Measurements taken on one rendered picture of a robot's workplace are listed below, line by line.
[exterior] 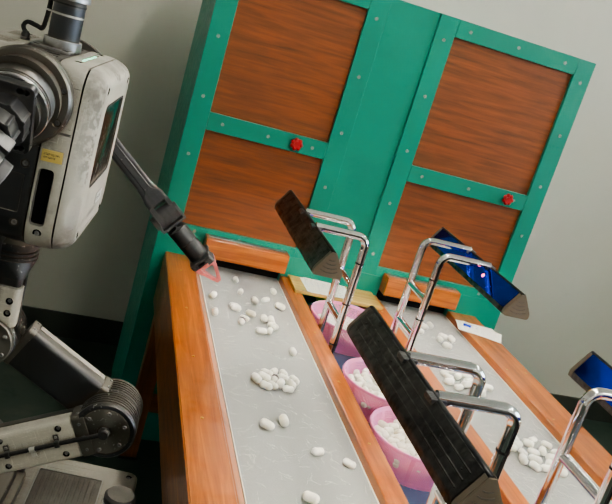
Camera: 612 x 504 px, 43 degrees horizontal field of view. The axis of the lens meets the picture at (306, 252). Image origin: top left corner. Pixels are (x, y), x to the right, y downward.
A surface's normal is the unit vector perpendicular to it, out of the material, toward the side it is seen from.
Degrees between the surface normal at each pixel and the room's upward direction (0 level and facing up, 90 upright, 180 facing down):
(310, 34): 90
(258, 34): 90
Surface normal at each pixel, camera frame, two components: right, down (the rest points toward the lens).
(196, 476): 0.28, -0.92
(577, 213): 0.24, 0.33
